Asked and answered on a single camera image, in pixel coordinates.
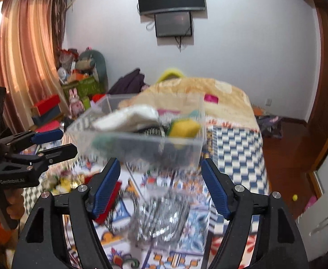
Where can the red box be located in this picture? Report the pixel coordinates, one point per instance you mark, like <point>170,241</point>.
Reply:
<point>46,103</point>

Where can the colourful printed blanket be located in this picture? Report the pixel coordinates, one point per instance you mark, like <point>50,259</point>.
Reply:
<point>169,257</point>

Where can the small black wall screen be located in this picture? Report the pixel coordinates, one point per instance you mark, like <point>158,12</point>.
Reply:
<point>173,23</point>

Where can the clear plastic container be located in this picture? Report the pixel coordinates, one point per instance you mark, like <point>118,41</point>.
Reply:
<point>141,145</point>

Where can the orange curtain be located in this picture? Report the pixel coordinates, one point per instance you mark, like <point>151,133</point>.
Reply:
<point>20,56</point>

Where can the beige quilt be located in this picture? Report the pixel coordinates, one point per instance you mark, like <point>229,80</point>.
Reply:
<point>208,95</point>

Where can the yellow-green plush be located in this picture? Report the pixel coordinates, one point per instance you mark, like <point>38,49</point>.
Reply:
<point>171,73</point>

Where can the blue checkered bed sheet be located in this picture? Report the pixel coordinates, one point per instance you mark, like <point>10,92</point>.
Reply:
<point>236,157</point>

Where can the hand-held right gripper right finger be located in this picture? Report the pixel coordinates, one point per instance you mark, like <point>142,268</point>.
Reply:
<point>215,190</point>

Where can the teal soft toy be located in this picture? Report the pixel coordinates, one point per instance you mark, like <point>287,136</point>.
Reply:
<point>193,114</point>

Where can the brown patterned curtain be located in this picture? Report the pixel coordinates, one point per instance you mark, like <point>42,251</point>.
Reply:
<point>60,19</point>

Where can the grey box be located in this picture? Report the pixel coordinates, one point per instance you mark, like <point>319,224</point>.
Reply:
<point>47,116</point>

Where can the yellow sponge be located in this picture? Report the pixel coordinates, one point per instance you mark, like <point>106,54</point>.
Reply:
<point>183,129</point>

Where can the wall outlet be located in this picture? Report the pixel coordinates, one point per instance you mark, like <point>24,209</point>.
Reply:
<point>269,102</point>

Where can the white door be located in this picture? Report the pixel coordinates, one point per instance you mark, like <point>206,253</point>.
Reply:
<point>323,201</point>

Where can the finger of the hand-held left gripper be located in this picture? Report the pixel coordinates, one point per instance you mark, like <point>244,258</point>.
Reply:
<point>47,136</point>
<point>60,152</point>

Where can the green box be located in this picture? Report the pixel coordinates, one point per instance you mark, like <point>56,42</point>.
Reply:
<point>85,88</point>

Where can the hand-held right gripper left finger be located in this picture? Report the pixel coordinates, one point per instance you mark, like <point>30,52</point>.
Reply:
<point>107,187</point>

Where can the dark purple clothing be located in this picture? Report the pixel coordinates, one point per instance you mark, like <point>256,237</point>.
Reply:
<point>130,82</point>

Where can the red cloth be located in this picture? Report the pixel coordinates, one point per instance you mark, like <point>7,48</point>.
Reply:
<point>101,219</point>

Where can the white cloth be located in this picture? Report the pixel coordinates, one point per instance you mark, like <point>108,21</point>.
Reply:
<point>130,116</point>

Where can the pink bunny toy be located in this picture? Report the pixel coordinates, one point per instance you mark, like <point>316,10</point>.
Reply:
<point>76,103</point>

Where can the person's left hand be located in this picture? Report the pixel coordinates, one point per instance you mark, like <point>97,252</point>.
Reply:
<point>14,204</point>

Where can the pile of clothes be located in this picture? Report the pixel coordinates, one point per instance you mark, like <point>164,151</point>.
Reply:
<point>267,123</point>

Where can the flower bouquet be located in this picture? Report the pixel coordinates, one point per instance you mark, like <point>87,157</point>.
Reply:
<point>66,58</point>

